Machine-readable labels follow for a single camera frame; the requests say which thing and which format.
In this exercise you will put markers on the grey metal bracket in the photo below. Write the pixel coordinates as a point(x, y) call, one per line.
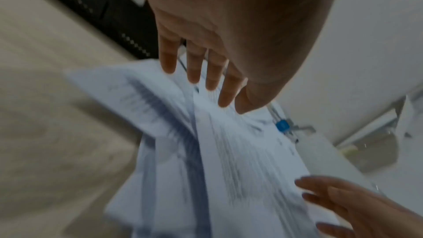
point(304, 128)

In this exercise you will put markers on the person's left hand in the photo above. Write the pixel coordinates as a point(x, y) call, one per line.
point(238, 22)

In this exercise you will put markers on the grey panel with yellow note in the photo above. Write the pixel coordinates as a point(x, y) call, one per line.
point(376, 148)

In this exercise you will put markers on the small blue box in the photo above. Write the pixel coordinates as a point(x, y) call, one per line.
point(282, 126)

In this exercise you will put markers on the pile of printed papers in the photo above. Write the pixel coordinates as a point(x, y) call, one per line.
point(231, 166)

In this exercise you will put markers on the person's right hand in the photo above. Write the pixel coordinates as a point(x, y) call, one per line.
point(370, 210)

